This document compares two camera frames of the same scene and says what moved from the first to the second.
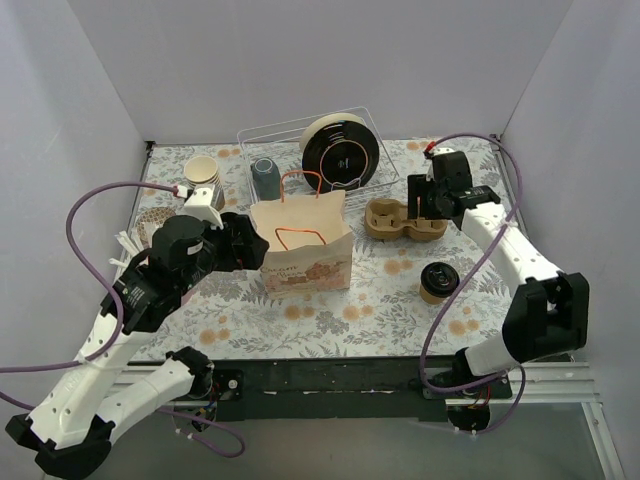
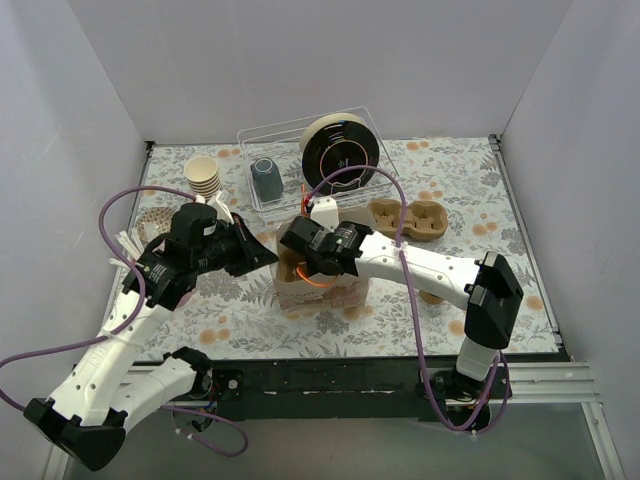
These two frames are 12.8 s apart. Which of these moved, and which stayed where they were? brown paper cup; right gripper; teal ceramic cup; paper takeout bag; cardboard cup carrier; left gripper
Moved: right gripper; paper takeout bag
Stayed: left gripper; brown paper cup; cardboard cup carrier; teal ceramic cup
